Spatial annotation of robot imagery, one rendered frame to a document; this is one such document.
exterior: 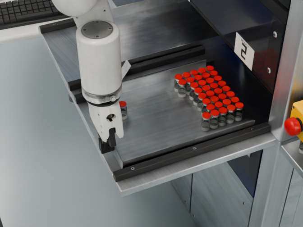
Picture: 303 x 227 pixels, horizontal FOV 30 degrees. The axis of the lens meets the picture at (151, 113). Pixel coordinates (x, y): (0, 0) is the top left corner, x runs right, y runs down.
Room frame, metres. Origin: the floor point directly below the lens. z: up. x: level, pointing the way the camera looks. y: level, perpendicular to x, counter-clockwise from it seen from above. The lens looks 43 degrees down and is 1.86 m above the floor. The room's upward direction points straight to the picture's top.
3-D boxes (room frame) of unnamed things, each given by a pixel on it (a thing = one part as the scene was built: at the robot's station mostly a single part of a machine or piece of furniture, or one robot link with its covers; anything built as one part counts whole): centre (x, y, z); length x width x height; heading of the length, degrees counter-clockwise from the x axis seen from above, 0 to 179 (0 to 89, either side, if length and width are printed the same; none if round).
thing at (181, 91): (1.11, -0.08, 0.90); 0.02 x 0.02 x 0.05
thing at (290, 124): (0.87, -0.31, 0.99); 0.04 x 0.04 x 0.04; 23
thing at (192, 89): (1.06, -0.12, 0.90); 0.18 x 0.02 x 0.05; 23
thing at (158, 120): (1.03, -0.04, 0.90); 0.34 x 0.26 x 0.04; 113
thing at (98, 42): (0.90, 0.10, 1.17); 0.09 x 0.08 x 0.13; 5
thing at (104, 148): (0.88, 0.10, 0.94); 0.03 x 0.03 x 0.07; 23
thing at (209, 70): (1.09, -0.18, 0.90); 0.18 x 0.02 x 0.05; 22
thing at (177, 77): (1.13, -0.07, 0.90); 0.02 x 0.02 x 0.05
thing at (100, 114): (0.89, 0.10, 1.03); 0.10 x 0.08 x 0.11; 23
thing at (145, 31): (1.39, -0.01, 0.90); 0.34 x 0.26 x 0.04; 113
